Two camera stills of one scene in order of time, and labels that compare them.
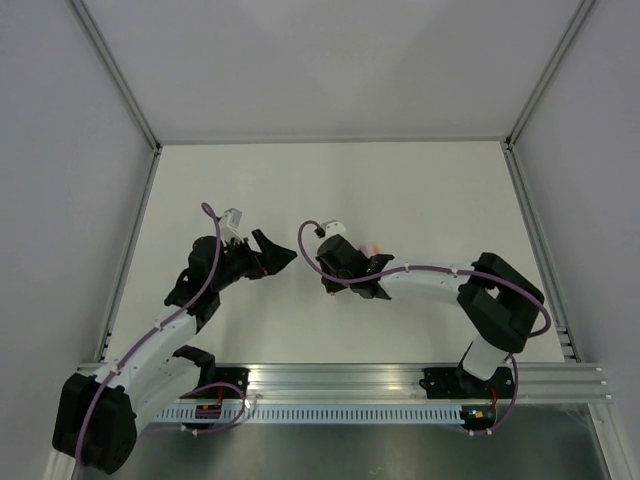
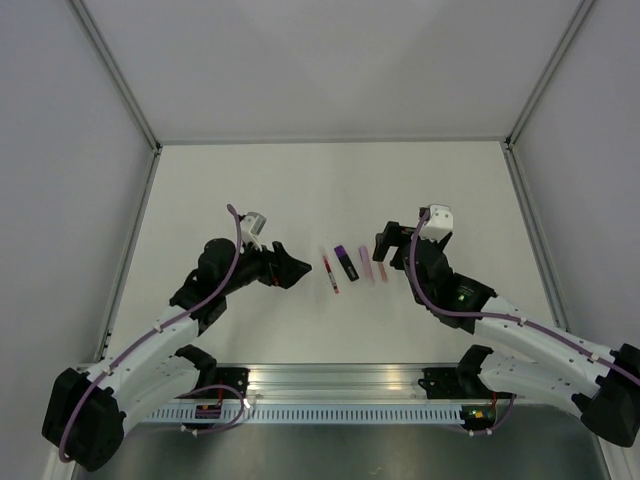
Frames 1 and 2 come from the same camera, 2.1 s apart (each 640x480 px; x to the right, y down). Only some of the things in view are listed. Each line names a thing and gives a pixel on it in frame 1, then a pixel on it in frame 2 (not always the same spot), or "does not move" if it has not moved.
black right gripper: [332, 286] to [392, 235]
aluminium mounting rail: [402, 383] does not move
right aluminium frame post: [583, 9] does not move
